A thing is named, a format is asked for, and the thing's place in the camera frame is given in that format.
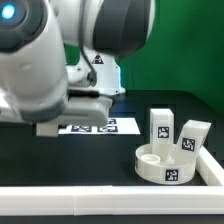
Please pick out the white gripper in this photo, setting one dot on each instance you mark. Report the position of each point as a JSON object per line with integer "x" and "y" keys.
{"x": 86, "y": 108}

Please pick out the white round stool seat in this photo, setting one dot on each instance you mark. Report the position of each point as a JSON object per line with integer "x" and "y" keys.
{"x": 152, "y": 168}

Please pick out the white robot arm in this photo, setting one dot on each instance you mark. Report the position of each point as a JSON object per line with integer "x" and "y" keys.
{"x": 36, "y": 85}

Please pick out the white fiducial marker sheet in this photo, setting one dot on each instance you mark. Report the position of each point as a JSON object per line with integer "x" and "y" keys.
{"x": 122, "y": 126}

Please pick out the white front fence rail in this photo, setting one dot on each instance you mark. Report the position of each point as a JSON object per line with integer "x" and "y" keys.
{"x": 110, "y": 200}

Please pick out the white fence rail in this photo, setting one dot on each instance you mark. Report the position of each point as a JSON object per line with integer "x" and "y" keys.
{"x": 110, "y": 200}
{"x": 209, "y": 169}

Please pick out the white right fence rail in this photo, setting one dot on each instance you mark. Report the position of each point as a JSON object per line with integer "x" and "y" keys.
{"x": 209, "y": 169}

